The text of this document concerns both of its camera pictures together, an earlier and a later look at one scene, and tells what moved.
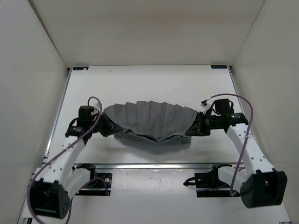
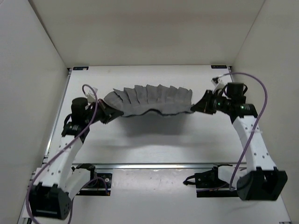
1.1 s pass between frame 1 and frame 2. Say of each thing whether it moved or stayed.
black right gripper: moved
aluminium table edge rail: stayed
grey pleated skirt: moved
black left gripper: moved
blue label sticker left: stayed
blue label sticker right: stayed
